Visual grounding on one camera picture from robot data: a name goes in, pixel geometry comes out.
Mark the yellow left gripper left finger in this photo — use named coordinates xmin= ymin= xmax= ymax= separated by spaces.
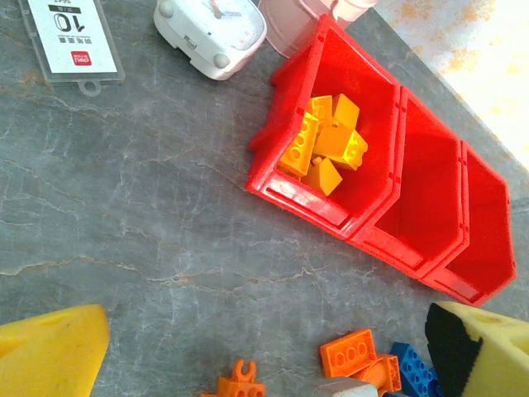
xmin=0 ymin=304 xmax=111 ymax=397

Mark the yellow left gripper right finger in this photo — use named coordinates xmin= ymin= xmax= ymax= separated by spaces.
xmin=424 ymin=300 xmax=529 ymax=397

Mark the blue long lego brick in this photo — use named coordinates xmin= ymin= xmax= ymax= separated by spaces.
xmin=389 ymin=342 xmax=439 ymax=396

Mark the orange round-ended lego piece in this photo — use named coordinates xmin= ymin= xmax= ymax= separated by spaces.
xmin=353 ymin=353 xmax=403 ymax=396

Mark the red plastic storage bin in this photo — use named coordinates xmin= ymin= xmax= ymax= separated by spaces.
xmin=349 ymin=84 xmax=472 ymax=280
xmin=245 ymin=13 xmax=403 ymax=240
xmin=419 ymin=140 xmax=517 ymax=308

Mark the orange flat lego brick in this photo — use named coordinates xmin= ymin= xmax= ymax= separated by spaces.
xmin=319 ymin=328 xmax=379 ymax=380

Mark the grey lego piece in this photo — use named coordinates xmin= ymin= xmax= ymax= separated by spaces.
xmin=303 ymin=375 xmax=379 ymax=397

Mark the orange lego piece with clip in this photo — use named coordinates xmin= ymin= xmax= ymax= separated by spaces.
xmin=200 ymin=358 xmax=266 ymax=397

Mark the yellow long lego brick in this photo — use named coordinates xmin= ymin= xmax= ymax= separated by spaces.
xmin=275 ymin=112 xmax=322 ymax=177

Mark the clear plastic labelled box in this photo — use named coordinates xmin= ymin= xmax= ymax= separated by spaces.
xmin=17 ymin=0 xmax=126 ymax=98

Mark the white alarm clock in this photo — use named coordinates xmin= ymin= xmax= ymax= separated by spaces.
xmin=152 ymin=0 xmax=268 ymax=82

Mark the pink plastic container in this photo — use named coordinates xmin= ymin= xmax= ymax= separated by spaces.
xmin=258 ymin=0 xmax=379 ymax=60

